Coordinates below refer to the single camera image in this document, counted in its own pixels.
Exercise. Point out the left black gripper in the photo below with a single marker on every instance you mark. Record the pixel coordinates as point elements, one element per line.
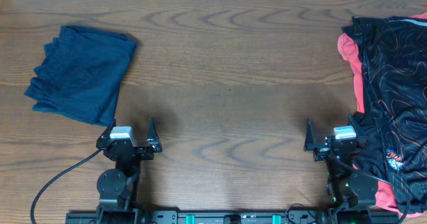
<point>153,144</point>

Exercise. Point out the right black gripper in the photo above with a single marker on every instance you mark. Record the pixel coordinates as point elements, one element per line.
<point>322,150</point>

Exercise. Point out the black orange patterned jersey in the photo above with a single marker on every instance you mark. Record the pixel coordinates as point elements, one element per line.
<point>397,84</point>

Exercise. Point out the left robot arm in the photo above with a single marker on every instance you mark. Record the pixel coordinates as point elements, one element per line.
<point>117,187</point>

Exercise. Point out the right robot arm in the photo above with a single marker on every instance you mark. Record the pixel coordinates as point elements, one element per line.
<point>353,192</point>

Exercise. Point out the folded navy blue garment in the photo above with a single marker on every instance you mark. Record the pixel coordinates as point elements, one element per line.
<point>81,74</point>

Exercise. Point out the red orange garment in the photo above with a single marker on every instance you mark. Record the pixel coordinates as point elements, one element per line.
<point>353,60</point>

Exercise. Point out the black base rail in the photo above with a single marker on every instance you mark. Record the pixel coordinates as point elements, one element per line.
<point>288,217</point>

